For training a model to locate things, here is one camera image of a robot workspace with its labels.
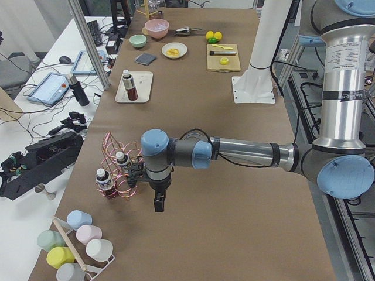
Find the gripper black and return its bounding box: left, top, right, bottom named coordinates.
left=149, top=174, right=171, bottom=212

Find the white plate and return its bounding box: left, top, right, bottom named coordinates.
left=161, top=42, right=188, bottom=59

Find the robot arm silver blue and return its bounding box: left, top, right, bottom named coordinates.
left=141, top=1, right=374, bottom=212

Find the cream tray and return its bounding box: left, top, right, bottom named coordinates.
left=115, top=71, right=154, bottom=104

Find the dark sauce bottle on tray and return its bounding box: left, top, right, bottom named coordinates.
left=122, top=70, right=138, bottom=101

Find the bottle in rack back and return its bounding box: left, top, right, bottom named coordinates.
left=115, top=151, right=132, bottom=172

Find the bottle in rack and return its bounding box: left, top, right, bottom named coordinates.
left=96, top=168, right=117, bottom=199
left=115, top=151, right=132, bottom=172

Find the bottle in rack front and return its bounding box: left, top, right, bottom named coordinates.
left=96, top=168, right=117, bottom=199

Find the white cup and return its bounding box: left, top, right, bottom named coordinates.
left=86, top=238, right=114, bottom=262

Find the pink cup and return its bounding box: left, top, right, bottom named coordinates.
left=76, top=225, right=103, bottom=245

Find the blue cup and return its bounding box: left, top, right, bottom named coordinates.
left=67, top=210, right=93, bottom=230

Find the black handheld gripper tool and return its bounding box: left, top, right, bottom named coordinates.
left=49, top=111, right=87, bottom=136

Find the grey cup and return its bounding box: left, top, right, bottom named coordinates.
left=56, top=263, right=85, bottom=281

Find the yellow cup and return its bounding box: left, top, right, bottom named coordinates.
left=46, top=246, right=75, bottom=269

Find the green cup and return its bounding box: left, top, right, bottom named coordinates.
left=37, top=230, right=66, bottom=252

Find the grey folded cloth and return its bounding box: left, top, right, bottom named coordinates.
left=135, top=53, right=156, bottom=66

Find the black thermos bottle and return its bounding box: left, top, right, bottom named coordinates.
left=65, top=73, right=90, bottom=107

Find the black device on side table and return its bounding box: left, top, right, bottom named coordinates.
left=1, top=132, right=83, bottom=200

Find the wooden cutting board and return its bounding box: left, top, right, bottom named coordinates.
left=207, top=44, right=241, bottom=72

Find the lemon half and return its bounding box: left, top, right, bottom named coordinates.
left=220, top=57, right=229, bottom=65

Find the teach pendant far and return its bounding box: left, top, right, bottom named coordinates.
left=71, top=50, right=96, bottom=76

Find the teach pendant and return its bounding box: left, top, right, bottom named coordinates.
left=27, top=73, right=69, bottom=105
left=71, top=50, right=96, bottom=76

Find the black silver tube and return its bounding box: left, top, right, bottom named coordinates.
left=209, top=50, right=237, bottom=56

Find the teach pendant near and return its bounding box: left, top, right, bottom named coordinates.
left=27, top=73, right=69, bottom=105

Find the black power adapter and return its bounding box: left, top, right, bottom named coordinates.
left=105, top=34, right=122, bottom=55

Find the green bowl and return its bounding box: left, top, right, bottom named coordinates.
left=129, top=34, right=147, bottom=48

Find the yellow plastic knife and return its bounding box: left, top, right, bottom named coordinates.
left=211, top=44, right=234, bottom=50

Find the green lime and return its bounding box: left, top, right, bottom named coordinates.
left=207, top=37, right=217, bottom=44

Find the computer mouse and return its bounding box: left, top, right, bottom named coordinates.
left=59, top=56, right=72, bottom=64

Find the metal scoop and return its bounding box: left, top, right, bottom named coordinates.
left=175, top=26, right=203, bottom=36

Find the pink bowl with ice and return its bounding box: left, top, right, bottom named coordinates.
left=144, top=19, right=169, bottom=39

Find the yellow lemon left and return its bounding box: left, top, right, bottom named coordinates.
left=206, top=30, right=214, bottom=40

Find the yellow lemon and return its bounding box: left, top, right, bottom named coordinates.
left=214, top=32, right=223, bottom=42
left=206, top=30, right=214, bottom=40

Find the yellow lemon right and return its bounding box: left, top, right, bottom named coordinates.
left=214, top=32, right=223, bottom=42

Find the black keyboard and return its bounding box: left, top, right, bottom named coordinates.
left=87, top=20, right=102, bottom=46

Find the copper wire bottle rack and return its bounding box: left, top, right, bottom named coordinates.
left=96, top=132, right=141, bottom=201

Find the white cup rack wooden handle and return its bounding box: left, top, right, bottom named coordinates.
left=52, top=216, right=115, bottom=280

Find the aluminium frame post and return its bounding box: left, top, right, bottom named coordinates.
left=67, top=0, right=110, bottom=90

